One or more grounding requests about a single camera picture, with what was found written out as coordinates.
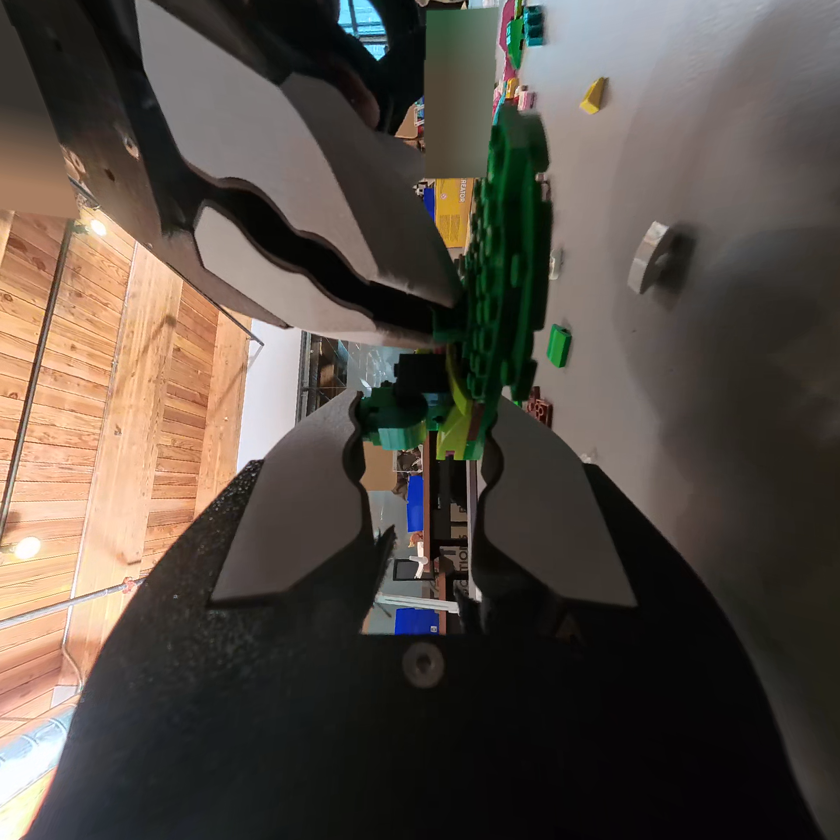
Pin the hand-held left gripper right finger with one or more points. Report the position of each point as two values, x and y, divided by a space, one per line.
551 518

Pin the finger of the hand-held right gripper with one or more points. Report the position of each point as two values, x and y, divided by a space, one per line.
262 269
262 131

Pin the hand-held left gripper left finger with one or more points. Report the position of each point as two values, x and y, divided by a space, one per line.
295 512

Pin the green lego plate build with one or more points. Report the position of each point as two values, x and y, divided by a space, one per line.
505 262

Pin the brown lego brick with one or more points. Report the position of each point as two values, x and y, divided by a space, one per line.
539 412

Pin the green curved lego brick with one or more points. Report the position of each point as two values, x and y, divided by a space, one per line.
559 346

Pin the small white lego clip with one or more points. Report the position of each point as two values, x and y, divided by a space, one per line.
556 264

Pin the pile of loose lego bricks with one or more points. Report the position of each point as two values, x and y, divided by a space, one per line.
518 33

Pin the yellow lego wedge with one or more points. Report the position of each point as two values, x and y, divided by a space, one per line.
594 98

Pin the person's right hand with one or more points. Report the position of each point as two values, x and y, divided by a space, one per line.
362 95

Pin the blue storage bin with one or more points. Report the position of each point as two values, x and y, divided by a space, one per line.
417 502
415 620

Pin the round ceiling lamp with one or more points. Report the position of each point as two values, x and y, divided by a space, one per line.
26 547
97 228

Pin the yellow and blue box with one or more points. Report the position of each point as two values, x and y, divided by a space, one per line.
453 216

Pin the grey metal pipe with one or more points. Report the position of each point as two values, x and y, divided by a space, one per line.
65 604

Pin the black ceiling rod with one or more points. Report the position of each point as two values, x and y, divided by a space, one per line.
36 380

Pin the grey round disc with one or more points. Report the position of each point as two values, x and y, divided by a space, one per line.
646 257

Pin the silver ventilation duct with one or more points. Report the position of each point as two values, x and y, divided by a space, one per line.
33 741

